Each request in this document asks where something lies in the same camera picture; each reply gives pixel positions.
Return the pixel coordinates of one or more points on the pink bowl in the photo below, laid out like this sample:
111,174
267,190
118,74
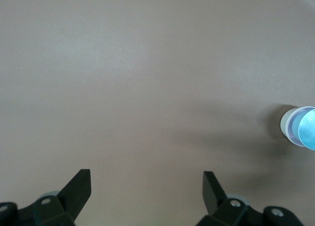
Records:
292,125

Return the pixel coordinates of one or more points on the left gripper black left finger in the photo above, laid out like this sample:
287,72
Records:
73,199

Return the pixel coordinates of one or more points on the light blue bowl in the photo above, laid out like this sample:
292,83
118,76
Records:
307,130

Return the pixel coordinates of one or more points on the brown table mat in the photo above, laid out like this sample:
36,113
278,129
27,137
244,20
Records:
123,88

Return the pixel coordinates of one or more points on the white bowl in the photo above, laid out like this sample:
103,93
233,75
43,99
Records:
284,123

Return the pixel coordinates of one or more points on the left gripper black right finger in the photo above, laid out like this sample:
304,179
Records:
214,201

